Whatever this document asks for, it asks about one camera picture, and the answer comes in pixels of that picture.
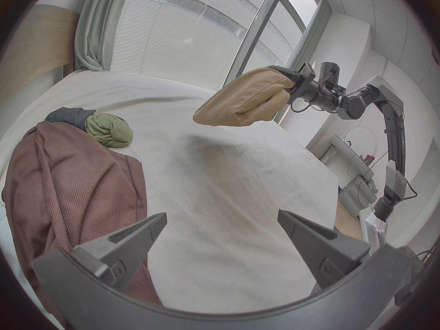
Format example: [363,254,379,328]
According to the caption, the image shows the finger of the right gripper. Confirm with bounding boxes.
[267,65,300,82]

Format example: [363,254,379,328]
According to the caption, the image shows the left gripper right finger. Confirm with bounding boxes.
[277,210,371,292]

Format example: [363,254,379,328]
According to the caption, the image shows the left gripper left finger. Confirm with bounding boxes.
[73,213,168,292]

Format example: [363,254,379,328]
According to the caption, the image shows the tan shorts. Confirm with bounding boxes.
[192,68,296,127]

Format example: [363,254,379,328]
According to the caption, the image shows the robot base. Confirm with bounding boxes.
[359,209,391,250]

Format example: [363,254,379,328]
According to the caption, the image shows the bed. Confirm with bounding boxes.
[0,4,341,310]

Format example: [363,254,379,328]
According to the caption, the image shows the white small table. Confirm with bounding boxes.
[320,133,382,216]

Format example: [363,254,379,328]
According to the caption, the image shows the brown knit garment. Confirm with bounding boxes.
[1,121,164,322]

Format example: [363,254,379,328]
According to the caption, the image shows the window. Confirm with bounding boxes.
[109,0,320,88]

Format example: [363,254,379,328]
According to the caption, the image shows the green garment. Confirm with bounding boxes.
[85,112,133,149]

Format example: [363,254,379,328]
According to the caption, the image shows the black garment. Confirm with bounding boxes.
[45,107,96,130]

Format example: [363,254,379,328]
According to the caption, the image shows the grey-green curtain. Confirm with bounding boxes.
[74,0,133,72]

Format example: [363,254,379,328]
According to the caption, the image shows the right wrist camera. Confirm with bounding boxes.
[297,61,317,82]

